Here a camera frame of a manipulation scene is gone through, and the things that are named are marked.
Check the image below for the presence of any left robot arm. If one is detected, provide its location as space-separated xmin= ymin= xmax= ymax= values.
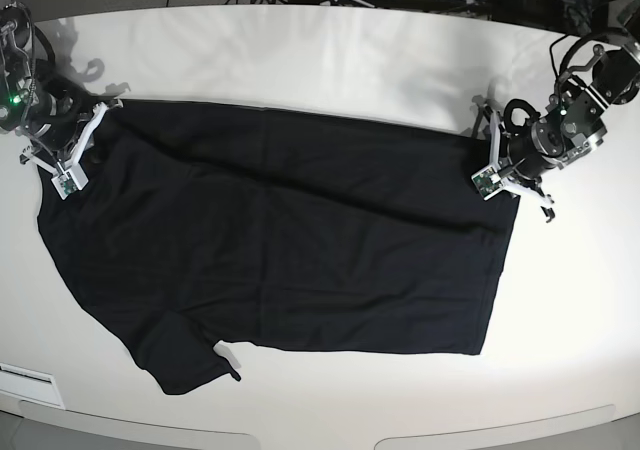
xmin=41 ymin=5 xmax=639 ymax=205

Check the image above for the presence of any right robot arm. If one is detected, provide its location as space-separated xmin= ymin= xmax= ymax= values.
xmin=1 ymin=2 xmax=123 ymax=199

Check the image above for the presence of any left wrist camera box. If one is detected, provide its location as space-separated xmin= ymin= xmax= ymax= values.
xmin=471 ymin=165 xmax=503 ymax=200

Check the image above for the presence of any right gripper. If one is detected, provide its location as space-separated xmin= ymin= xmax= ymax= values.
xmin=19 ymin=100 xmax=123 ymax=175

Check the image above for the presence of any white label plate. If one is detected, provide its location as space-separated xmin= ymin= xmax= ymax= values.
xmin=0 ymin=363 xmax=66 ymax=410

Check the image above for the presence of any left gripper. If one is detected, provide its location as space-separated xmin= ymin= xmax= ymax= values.
xmin=472 ymin=97 xmax=556 ymax=221

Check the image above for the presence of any black T-shirt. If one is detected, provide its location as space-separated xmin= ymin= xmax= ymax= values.
xmin=37 ymin=100 xmax=519 ymax=395

